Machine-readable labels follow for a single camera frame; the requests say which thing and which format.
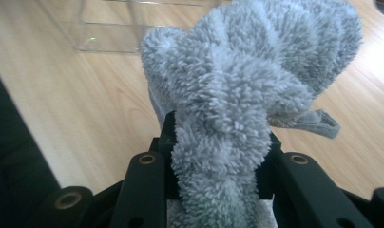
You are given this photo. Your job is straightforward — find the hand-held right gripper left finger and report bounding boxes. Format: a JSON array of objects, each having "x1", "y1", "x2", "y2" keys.
[{"x1": 148, "y1": 110, "x2": 179, "y2": 201}]

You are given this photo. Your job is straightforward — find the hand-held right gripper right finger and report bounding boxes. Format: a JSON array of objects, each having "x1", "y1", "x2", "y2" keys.
[{"x1": 256, "y1": 132, "x2": 283, "y2": 201}]

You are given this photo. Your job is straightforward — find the grey fluffy cloth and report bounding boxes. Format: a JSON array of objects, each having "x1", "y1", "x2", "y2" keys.
[{"x1": 139, "y1": 0, "x2": 364, "y2": 228}]

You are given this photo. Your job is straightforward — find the clear acrylic organizer box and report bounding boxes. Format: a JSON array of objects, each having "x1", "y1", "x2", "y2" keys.
[{"x1": 42, "y1": 0, "x2": 221, "y2": 54}]

